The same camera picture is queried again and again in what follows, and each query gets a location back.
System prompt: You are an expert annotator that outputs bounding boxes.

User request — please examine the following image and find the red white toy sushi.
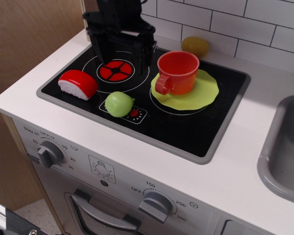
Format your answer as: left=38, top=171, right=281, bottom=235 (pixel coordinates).
left=58, top=70, right=98, bottom=100

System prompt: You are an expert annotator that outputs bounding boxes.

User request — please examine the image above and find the green toy pear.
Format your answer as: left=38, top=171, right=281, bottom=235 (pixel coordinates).
left=104, top=92, right=135, bottom=118

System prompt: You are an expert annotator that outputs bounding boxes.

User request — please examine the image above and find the yellow toy potato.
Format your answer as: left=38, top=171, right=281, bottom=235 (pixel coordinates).
left=181, top=36, right=209, bottom=58

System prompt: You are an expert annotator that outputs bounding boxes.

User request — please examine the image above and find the red stove button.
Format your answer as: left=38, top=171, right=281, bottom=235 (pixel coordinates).
left=129, top=109, right=139, bottom=118

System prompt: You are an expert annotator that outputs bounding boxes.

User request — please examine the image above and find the grey oven temperature knob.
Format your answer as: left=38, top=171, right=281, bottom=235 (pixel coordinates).
left=138, top=190, right=173, bottom=224

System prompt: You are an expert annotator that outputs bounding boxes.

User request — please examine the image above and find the black toy stovetop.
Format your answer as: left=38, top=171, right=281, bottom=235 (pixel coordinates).
left=37, top=46, right=250, bottom=165

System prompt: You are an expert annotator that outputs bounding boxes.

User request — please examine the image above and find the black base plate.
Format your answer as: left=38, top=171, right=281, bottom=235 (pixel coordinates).
left=0, top=208, right=47, bottom=235

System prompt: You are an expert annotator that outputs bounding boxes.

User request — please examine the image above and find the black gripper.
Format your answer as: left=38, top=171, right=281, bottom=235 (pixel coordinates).
left=83, top=0, right=157, bottom=75

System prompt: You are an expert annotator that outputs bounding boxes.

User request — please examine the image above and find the grey timer knob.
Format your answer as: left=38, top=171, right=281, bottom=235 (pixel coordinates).
left=37, top=141, right=64, bottom=168

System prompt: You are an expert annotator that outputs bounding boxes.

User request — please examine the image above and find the red plastic cup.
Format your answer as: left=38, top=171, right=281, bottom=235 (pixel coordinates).
left=155, top=51, right=199, bottom=95

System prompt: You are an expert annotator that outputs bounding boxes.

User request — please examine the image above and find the grey toy sink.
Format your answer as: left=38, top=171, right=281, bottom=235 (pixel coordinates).
left=257, top=95, right=294, bottom=202

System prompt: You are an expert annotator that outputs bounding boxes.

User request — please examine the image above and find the green plastic plate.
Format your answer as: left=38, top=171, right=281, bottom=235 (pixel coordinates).
left=151, top=70, right=219, bottom=111

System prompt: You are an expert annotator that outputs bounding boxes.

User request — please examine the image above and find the grey oven door handle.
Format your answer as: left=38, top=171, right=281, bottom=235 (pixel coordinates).
left=72, top=190, right=141, bottom=233

